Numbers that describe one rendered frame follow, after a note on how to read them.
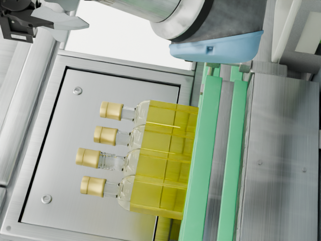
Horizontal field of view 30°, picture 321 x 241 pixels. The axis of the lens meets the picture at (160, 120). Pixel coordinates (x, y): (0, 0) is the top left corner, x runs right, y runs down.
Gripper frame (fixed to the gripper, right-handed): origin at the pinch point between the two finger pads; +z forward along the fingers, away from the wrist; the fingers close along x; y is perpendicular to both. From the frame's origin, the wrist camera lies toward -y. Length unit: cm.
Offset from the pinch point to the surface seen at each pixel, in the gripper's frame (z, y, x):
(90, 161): 2.6, 28.3, 13.4
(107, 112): 3.6, 28.6, 1.6
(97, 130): 2.5, 28.2, 6.4
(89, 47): -6.7, 42.9, -24.5
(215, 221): 26.5, 15.8, 26.3
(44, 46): -18, 43, -23
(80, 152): 0.4, 27.6, 12.0
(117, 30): -1, 43, -31
